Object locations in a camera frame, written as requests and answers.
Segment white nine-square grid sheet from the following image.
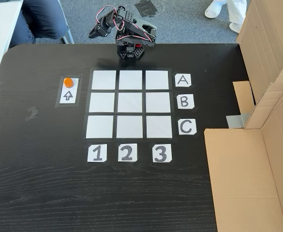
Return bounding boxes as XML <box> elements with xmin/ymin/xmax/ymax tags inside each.
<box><xmin>84</xmin><ymin>68</ymin><xmax>179</xmax><ymax>143</ymax></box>

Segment grey metal chair leg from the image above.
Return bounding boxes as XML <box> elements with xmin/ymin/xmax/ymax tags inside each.
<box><xmin>60</xmin><ymin>25</ymin><xmax>75</xmax><ymax>44</ymax></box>

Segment black floor tape patch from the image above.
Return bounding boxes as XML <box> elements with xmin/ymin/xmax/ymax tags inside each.
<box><xmin>134</xmin><ymin>0</ymin><xmax>159</xmax><ymax>18</ymax></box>

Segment person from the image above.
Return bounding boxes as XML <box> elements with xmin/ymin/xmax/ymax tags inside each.
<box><xmin>9</xmin><ymin>0</ymin><xmax>68</xmax><ymax>48</ymax></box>
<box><xmin>204</xmin><ymin>0</ymin><xmax>248</xmax><ymax>34</ymax></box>

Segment white arrow paper sheet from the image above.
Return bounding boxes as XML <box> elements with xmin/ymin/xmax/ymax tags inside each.
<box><xmin>59</xmin><ymin>77</ymin><xmax>79</xmax><ymax>104</ymax></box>

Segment paper sheet letter A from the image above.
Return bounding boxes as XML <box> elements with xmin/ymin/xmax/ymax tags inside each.
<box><xmin>175</xmin><ymin>74</ymin><xmax>192</xmax><ymax>87</ymax></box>

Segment clear tape scraps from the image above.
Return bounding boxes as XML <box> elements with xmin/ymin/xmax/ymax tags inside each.
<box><xmin>25</xmin><ymin>106</ymin><xmax>39</xmax><ymax>123</ymax></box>

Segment paper sheet letter B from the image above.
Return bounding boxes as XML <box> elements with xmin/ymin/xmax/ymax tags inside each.
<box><xmin>177</xmin><ymin>94</ymin><xmax>195</xmax><ymax>109</ymax></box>

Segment paper sheet number 1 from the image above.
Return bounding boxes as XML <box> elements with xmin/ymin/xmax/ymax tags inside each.
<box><xmin>87</xmin><ymin>144</ymin><xmax>107</xmax><ymax>162</ymax></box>

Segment paper sheet number 2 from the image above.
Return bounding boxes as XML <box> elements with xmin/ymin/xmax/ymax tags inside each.
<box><xmin>118</xmin><ymin>143</ymin><xmax>138</xmax><ymax>162</ymax></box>

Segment paper sheet letter C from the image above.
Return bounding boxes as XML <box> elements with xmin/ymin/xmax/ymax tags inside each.
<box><xmin>178</xmin><ymin>118</ymin><xmax>197</xmax><ymax>135</ymax></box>

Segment paper sheet number 3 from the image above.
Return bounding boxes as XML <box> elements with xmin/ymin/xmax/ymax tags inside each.
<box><xmin>152</xmin><ymin>144</ymin><xmax>173</xmax><ymax>163</ymax></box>

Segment brown cardboard box small flap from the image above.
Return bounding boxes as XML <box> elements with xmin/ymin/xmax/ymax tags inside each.
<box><xmin>232</xmin><ymin>0</ymin><xmax>283</xmax><ymax>114</ymax></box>

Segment brown cardboard box large flap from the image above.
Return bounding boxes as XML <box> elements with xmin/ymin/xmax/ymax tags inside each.
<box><xmin>204</xmin><ymin>82</ymin><xmax>283</xmax><ymax>232</ymax></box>

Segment red white servo wire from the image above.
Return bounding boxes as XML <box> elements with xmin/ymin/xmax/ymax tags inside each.
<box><xmin>96</xmin><ymin>6</ymin><xmax>119</xmax><ymax>25</ymax></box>

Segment grey duct tape strip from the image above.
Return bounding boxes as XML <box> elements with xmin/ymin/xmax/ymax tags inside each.
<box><xmin>225</xmin><ymin>113</ymin><xmax>251</xmax><ymax>129</ymax></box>

